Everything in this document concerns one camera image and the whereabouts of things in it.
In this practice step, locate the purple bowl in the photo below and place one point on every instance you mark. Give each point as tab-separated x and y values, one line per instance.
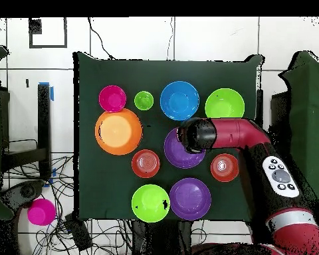
175	156
190	199

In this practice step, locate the large orange bowl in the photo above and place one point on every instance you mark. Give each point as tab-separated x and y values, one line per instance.
118	131

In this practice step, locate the large green bowl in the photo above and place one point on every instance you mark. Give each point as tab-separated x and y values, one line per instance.
224	105

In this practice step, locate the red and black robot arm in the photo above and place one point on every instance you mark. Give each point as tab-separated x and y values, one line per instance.
236	132

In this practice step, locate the orange-red bowl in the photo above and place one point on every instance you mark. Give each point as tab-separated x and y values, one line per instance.
145	163
223	167

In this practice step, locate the green cup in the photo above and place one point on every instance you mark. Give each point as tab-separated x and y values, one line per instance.
143	101

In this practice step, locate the blue bowl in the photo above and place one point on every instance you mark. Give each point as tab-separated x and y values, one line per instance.
179	101

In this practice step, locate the small green bowl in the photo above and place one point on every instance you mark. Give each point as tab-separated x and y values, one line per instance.
150	203

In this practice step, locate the pink bowl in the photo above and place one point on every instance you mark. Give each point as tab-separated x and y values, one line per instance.
112	98

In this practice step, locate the dark green tablecloth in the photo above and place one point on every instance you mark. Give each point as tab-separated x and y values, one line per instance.
109	180

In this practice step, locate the blue tape strip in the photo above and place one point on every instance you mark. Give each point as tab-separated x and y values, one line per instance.
52	93

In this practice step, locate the black power adapter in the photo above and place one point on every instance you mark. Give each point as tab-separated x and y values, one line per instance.
78	231

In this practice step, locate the pink cup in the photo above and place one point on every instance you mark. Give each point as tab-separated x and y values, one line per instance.
41	212

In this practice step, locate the black tape square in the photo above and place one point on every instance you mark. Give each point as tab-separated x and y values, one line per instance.
35	26

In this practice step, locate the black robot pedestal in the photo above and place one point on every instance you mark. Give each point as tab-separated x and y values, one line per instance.
164	239

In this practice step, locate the black metal post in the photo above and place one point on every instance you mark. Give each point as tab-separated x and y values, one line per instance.
259	103

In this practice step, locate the black metal frame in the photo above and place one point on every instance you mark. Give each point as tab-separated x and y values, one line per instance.
43	114

